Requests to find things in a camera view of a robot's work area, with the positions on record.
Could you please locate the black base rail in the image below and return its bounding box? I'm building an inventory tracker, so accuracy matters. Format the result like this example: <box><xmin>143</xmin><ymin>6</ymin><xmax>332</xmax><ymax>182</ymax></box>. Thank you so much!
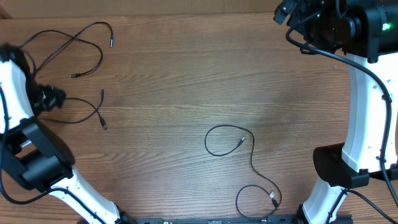
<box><xmin>77</xmin><ymin>213</ymin><xmax>354</xmax><ymax>224</ymax></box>

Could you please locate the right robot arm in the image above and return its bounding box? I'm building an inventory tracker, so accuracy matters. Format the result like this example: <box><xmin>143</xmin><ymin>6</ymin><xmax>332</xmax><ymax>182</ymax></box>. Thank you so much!
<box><xmin>274</xmin><ymin>0</ymin><xmax>397</xmax><ymax>223</ymax></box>

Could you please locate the black usb cable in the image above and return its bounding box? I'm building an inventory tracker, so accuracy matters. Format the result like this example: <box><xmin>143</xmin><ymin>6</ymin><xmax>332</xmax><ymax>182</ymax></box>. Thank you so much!
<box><xmin>18</xmin><ymin>21</ymin><xmax>114</xmax><ymax>79</ymax></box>
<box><xmin>39</xmin><ymin>88</ymin><xmax>108</xmax><ymax>131</ymax></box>
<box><xmin>204</xmin><ymin>124</ymin><xmax>283</xmax><ymax>220</ymax></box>

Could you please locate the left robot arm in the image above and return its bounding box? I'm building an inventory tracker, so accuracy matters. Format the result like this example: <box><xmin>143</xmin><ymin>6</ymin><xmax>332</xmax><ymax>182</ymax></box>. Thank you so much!
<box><xmin>1</xmin><ymin>44</ymin><xmax>134</xmax><ymax>223</ymax></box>

